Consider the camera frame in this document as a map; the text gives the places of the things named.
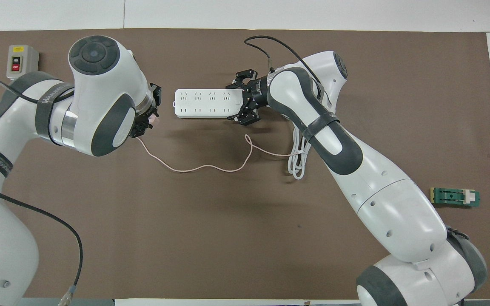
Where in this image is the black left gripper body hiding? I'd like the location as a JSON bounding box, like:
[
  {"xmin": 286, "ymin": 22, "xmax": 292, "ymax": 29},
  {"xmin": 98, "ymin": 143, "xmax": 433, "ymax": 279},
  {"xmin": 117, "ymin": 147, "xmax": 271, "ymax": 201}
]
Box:
[{"xmin": 132, "ymin": 83, "xmax": 162, "ymax": 139}]

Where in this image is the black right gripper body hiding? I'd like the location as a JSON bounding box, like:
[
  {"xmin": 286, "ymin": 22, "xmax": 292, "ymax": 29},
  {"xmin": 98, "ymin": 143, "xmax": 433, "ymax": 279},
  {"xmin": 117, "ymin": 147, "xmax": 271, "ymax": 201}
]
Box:
[{"xmin": 243, "ymin": 76, "xmax": 270, "ymax": 110}]

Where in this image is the white power strip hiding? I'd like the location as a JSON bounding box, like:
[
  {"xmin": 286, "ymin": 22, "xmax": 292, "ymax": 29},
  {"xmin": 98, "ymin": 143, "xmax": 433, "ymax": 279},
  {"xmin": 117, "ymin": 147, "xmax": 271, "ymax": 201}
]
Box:
[{"xmin": 174, "ymin": 88, "xmax": 245, "ymax": 119}]

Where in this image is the thin pink charger cable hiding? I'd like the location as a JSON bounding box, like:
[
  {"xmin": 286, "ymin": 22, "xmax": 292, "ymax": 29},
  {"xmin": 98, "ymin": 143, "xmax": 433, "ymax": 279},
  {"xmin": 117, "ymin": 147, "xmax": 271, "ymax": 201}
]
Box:
[{"xmin": 137, "ymin": 134, "xmax": 306, "ymax": 173}]

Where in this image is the brown table mat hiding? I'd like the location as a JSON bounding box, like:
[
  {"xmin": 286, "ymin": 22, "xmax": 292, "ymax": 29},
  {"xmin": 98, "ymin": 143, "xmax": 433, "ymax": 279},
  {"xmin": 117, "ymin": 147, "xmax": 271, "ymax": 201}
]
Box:
[{"xmin": 0, "ymin": 29, "xmax": 490, "ymax": 300}]

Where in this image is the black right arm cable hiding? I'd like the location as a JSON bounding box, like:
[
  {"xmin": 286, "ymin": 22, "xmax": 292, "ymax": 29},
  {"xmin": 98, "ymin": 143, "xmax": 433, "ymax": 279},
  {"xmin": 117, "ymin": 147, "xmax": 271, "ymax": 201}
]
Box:
[{"xmin": 244, "ymin": 35, "xmax": 337, "ymax": 107}]

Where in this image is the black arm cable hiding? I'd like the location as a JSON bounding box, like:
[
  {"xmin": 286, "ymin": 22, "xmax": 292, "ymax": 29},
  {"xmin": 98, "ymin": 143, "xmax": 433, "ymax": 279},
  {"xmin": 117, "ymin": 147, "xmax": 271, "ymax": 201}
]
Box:
[
  {"xmin": 0, "ymin": 79, "xmax": 84, "ymax": 306},
  {"xmin": 244, "ymin": 35, "xmax": 337, "ymax": 107}
]

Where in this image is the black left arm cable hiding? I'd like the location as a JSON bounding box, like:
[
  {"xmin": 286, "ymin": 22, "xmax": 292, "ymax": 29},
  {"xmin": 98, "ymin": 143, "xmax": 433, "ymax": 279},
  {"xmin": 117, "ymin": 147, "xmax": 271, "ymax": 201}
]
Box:
[{"xmin": 0, "ymin": 79, "xmax": 84, "ymax": 306}]

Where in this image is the grey on-off switch box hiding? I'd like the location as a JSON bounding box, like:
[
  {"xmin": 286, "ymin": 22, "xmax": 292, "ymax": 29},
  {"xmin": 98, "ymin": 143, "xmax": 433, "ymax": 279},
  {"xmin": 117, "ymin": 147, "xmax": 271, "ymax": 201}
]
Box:
[{"xmin": 7, "ymin": 45, "xmax": 40, "ymax": 81}]

